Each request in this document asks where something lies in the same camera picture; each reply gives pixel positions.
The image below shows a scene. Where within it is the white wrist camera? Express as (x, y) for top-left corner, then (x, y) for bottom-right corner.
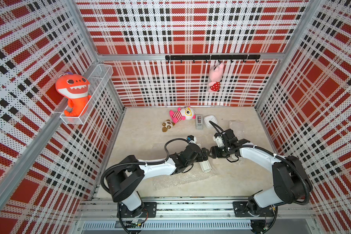
(213, 136), (225, 147)
(186, 135), (197, 144)

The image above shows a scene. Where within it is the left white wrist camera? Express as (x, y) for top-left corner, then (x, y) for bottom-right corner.
(186, 135), (197, 144)

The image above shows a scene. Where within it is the pink pig plush toy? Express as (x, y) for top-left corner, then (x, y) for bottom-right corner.
(208, 62), (225, 93)

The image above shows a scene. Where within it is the grey tape dispenser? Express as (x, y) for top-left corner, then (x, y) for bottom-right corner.
(195, 115), (203, 130)

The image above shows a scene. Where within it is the black wall hook rail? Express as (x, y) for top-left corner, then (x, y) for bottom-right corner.
(165, 54), (261, 62)

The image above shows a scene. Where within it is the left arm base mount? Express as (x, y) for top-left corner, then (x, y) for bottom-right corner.
(117, 202), (157, 218)

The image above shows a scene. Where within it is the small white ribbed vase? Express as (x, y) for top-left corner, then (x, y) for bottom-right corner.
(199, 160), (212, 173)

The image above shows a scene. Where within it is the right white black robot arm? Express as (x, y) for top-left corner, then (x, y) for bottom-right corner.
(210, 126), (313, 216)

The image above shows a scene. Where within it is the orange shark plush toy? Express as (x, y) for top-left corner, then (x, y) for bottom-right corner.
(55, 72), (92, 117)

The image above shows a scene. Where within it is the white square clock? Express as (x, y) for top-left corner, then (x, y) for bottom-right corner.
(204, 115), (218, 128)

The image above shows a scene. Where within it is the aluminium front rail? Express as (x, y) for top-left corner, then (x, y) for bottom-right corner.
(76, 197), (316, 220)

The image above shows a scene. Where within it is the bubble wrap sheet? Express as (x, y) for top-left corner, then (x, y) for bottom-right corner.
(151, 142), (217, 192)
(229, 121), (245, 139)

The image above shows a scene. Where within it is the clear acrylic wall shelf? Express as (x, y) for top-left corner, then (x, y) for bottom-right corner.
(56, 64), (116, 125)

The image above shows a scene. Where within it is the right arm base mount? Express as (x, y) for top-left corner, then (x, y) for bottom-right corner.
(233, 201), (275, 217)

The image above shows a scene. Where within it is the brown white dog plush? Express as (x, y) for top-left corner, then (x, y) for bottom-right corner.
(162, 120), (175, 132)

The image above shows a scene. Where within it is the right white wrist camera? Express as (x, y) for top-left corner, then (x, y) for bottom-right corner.
(213, 136), (225, 147)

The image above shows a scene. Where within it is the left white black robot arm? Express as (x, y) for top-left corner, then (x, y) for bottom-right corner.
(100, 136), (210, 217)

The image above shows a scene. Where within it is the pink striped owl plush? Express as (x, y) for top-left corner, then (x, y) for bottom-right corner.
(169, 107), (196, 124)

